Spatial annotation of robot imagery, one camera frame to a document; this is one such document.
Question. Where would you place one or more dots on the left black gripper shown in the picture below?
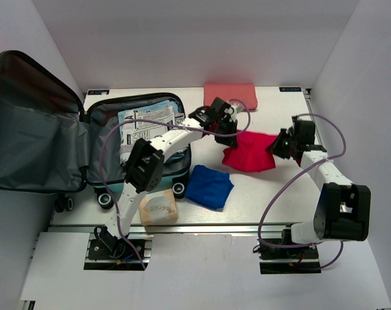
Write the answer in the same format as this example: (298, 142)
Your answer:
(231, 124)

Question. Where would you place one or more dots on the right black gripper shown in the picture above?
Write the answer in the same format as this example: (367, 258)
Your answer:
(274, 147)

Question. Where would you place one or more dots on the red cloth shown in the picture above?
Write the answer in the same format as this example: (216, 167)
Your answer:
(250, 154)

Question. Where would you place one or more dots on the salmon pink cloth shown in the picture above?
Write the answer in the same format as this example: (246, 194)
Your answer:
(245, 92)

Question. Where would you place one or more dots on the dark blue cloth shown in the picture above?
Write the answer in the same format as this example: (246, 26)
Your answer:
(209, 188)

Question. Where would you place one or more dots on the newspaper print cloth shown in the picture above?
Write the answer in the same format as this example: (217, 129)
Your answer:
(166, 111)

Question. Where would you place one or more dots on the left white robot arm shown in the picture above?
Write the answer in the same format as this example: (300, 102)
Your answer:
(144, 167)

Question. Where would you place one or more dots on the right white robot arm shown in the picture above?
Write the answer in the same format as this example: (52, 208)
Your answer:
(343, 208)

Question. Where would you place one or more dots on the right blue table label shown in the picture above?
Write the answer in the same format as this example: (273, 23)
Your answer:
(290, 89)

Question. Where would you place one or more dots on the tan cardboard box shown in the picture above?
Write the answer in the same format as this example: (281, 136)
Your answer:
(158, 208)

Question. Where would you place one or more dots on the teal open suitcase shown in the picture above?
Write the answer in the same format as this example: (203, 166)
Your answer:
(52, 142)

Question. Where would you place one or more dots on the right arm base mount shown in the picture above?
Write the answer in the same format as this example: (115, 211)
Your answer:
(277, 255)

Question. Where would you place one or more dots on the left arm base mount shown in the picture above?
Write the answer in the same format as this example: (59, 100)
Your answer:
(107, 253)

